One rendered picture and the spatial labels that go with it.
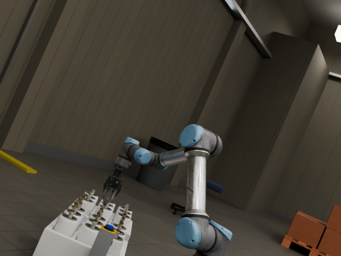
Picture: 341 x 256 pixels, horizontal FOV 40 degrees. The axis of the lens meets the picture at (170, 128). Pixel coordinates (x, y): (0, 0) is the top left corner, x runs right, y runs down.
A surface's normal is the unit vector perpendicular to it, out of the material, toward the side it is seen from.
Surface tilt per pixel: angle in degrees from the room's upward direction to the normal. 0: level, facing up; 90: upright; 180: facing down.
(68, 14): 90
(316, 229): 90
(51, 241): 90
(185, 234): 97
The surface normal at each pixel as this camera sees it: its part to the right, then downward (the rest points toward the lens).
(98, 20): 0.82, 0.35
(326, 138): -0.42, -0.20
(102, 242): 0.03, 0.00
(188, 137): -0.68, -0.44
